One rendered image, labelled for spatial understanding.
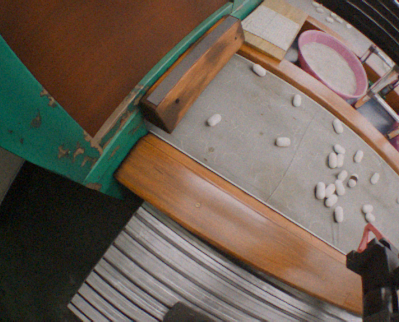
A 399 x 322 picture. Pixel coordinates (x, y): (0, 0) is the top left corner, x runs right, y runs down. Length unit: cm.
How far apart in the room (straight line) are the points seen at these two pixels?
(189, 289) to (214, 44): 51
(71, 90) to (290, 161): 42
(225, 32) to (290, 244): 44
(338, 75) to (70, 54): 68
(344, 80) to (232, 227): 56
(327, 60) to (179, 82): 52
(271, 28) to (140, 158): 50
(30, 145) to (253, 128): 41
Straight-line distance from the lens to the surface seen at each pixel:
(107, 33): 26
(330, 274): 51
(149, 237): 50
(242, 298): 54
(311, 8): 100
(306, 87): 57
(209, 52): 42
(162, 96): 35
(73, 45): 24
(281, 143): 47
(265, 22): 68
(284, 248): 43
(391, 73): 56
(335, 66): 76
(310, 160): 51
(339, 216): 51
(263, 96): 53
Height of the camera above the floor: 116
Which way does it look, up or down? 74 degrees down
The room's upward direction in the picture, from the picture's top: 9 degrees clockwise
